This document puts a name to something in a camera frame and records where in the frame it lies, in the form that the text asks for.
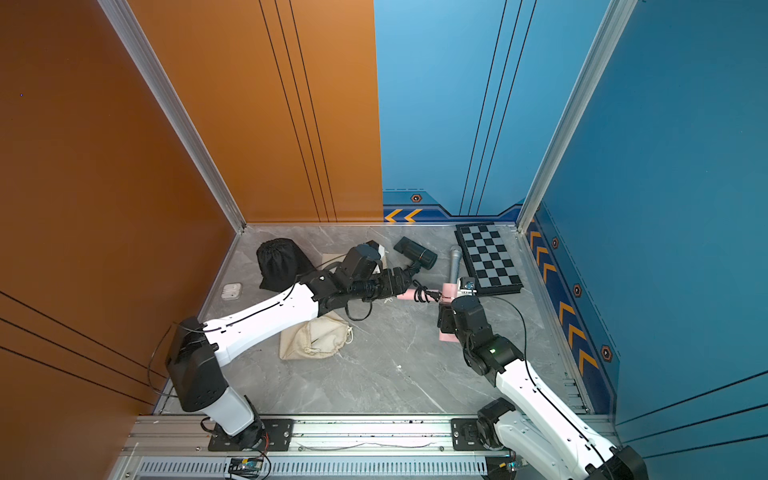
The beige printed drawstring pouch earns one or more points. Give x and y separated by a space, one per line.
331 261

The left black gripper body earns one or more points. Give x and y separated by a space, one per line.
381 286

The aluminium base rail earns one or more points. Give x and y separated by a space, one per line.
428 446

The white earbuds case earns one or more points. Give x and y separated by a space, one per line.
231 291

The green circuit board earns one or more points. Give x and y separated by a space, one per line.
247 468
500 468

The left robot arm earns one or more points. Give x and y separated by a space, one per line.
198 352

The left green circuit board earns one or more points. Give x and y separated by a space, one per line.
247 468

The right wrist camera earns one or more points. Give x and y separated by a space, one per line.
466 285

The black hair dryer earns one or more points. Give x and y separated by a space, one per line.
420 256

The right green circuit board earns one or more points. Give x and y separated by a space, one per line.
500 468

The folded checkered chess board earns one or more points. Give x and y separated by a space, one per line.
488 260

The grey microphone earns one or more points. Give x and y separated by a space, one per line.
455 257

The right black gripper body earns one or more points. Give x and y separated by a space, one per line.
447 317

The pink hair dryer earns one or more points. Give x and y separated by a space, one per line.
443 297

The black drawstring pouch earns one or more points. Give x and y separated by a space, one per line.
282 263

